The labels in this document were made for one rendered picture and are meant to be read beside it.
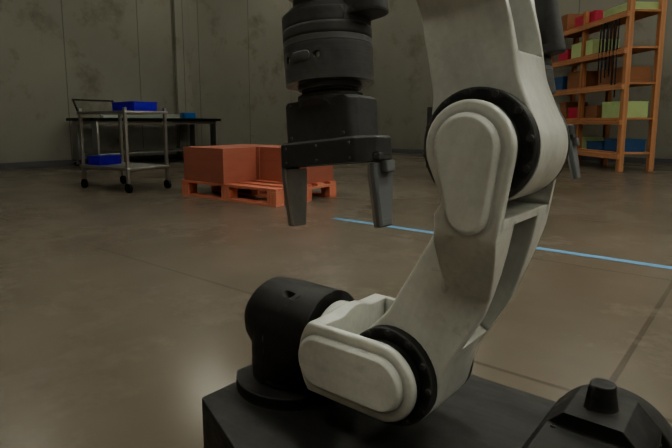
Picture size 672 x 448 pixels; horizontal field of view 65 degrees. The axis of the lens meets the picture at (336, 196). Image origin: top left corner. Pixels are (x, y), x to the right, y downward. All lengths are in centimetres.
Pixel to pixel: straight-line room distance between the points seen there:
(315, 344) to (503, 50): 48
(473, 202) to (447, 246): 7
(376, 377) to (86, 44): 869
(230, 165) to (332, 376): 372
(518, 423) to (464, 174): 47
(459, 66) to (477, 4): 7
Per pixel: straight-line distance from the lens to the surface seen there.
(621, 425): 91
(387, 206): 50
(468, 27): 68
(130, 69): 951
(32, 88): 882
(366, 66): 51
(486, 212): 62
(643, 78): 807
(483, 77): 67
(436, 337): 74
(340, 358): 79
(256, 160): 469
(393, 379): 75
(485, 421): 94
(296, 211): 56
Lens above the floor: 64
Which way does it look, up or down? 8 degrees down
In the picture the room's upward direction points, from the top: straight up
